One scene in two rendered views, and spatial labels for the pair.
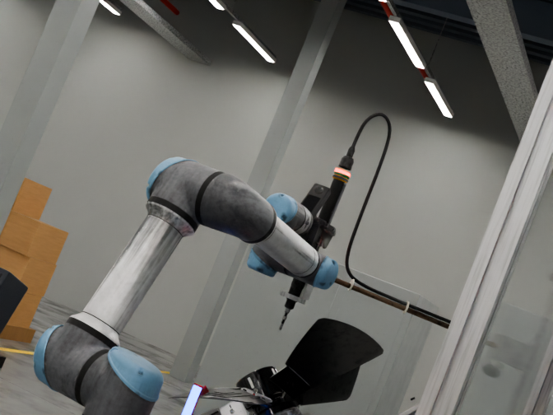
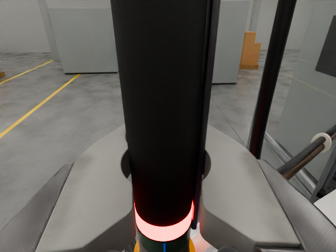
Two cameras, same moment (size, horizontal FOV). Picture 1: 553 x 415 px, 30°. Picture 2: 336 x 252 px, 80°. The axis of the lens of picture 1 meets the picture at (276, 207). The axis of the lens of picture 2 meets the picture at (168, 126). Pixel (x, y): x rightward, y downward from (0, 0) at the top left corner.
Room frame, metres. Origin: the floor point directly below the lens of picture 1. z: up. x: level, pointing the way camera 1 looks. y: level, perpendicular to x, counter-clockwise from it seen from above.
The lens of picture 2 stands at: (2.63, -0.09, 1.72)
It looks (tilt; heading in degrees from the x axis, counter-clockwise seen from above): 28 degrees down; 334
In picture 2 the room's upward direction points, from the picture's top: straight up
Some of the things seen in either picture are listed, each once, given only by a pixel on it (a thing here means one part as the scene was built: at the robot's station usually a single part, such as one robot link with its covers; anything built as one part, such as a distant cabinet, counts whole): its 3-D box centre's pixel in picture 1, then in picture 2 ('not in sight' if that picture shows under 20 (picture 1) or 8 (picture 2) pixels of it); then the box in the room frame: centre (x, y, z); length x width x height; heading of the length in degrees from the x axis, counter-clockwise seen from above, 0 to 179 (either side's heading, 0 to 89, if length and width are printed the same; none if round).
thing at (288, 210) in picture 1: (283, 212); not in sight; (2.46, -0.02, 1.64); 0.11 x 0.08 x 0.09; 156
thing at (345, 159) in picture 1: (320, 227); not in sight; (2.71, -0.13, 1.66); 0.04 x 0.04 x 0.46
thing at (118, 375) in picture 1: (123, 389); not in sight; (1.96, 0.14, 1.18); 0.13 x 0.12 x 0.14; 60
